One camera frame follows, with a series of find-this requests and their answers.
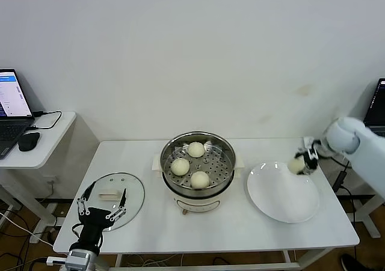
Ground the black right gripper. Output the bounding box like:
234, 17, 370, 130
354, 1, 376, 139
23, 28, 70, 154
294, 150, 319, 176

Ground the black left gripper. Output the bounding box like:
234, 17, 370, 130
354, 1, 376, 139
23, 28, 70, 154
75, 180, 128, 249

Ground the white steamed baozi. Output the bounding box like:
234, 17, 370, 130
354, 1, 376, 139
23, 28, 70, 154
170, 158, 191, 177
190, 171, 211, 190
287, 159, 306, 175
188, 141, 206, 159

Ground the glass lid with cream handle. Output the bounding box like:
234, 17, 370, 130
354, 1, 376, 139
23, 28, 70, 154
77, 171, 146, 231

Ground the stainless steel steamer basket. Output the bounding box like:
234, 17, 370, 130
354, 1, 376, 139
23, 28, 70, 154
160, 130, 238, 195

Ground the white round plate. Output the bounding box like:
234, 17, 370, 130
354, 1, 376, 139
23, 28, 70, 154
247, 161, 321, 224

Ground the white side table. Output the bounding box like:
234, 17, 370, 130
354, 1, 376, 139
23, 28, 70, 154
336, 150, 385, 239
0, 111, 78, 234

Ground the cream electric cooker base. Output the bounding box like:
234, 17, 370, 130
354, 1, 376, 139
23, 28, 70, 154
152, 153, 246, 216

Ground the black computer mouse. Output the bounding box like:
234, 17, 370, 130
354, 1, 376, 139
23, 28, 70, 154
17, 132, 41, 152

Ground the laptop with dark screen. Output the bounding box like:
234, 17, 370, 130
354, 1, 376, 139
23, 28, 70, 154
363, 78, 385, 138

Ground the black shoe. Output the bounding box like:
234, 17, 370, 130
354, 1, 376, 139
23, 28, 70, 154
341, 254, 362, 271

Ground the laptop with white screen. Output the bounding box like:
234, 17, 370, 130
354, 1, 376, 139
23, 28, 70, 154
0, 69, 36, 160

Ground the black power adapter cable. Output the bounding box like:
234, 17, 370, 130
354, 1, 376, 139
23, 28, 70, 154
333, 168, 357, 225

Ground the white flat cable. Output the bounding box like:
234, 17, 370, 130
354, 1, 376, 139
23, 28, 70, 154
339, 155, 352, 172

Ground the white table leg frame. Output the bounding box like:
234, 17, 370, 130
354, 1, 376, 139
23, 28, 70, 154
100, 248, 331, 271

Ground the white floor cable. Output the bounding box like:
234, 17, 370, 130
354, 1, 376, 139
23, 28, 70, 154
0, 210, 42, 243

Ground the black laptop charger cable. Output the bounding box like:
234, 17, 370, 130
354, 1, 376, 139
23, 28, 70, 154
27, 110, 63, 131

